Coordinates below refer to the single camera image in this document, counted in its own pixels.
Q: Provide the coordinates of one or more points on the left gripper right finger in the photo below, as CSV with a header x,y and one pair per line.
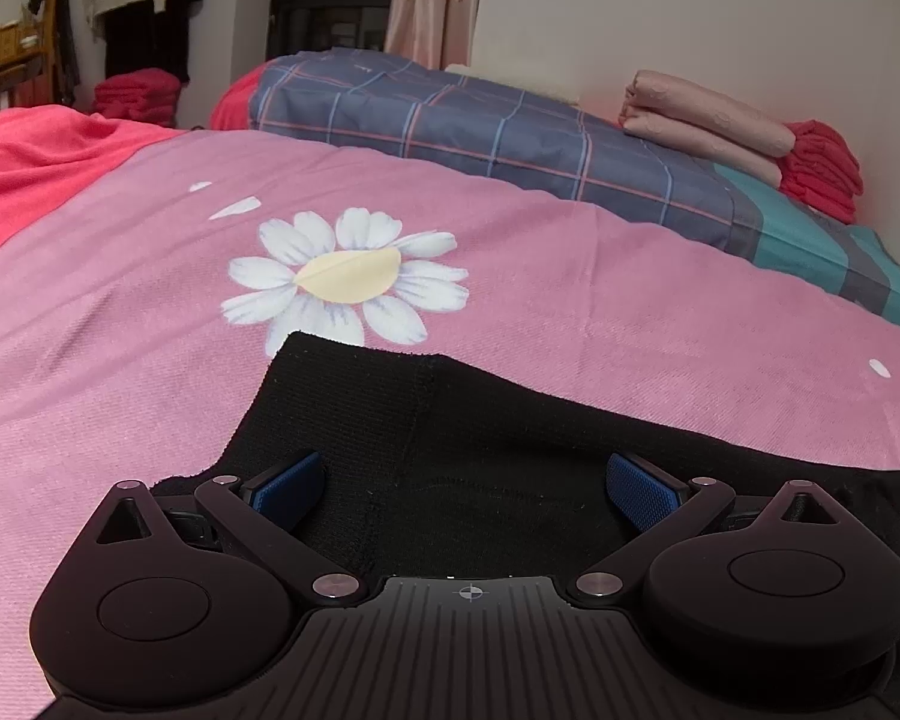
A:
x,y
785,603

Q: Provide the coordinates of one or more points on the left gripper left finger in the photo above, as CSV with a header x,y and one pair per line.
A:
x,y
167,601

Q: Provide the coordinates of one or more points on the black pants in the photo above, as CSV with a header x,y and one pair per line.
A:
x,y
467,506

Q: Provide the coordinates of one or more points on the pink floral bedsheet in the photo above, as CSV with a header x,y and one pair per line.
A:
x,y
149,278

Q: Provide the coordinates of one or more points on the red folded blanket on bed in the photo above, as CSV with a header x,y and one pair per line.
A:
x,y
821,171

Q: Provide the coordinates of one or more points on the lower pink pillow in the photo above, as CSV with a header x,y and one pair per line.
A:
x,y
699,143

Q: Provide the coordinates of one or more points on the wooden desk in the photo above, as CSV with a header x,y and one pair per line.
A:
x,y
26,64

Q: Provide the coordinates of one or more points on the plaid blue folded quilt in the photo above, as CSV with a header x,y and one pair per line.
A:
x,y
354,97

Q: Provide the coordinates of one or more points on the pink curtain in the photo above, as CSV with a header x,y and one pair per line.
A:
x,y
433,33

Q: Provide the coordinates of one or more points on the red blanket pile by wall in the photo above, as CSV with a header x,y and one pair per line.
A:
x,y
147,96

